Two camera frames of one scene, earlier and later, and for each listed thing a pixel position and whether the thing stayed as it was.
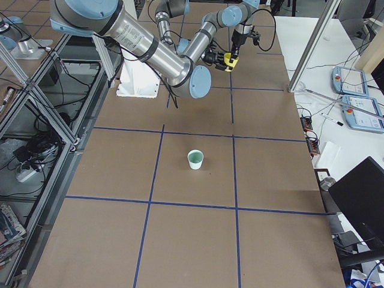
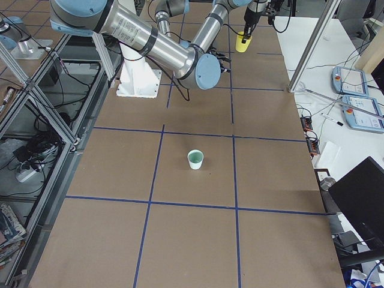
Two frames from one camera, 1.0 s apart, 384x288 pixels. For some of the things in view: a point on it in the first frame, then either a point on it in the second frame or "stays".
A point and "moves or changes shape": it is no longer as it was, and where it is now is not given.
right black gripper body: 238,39 -> 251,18
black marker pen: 332,119 stays
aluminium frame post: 324,23 stays
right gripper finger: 234,55 -> 247,34
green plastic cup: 195,157 stays
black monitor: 359,195 stays
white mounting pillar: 137,80 stays
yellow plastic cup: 227,58 moves or changes shape
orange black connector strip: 311,140 stays
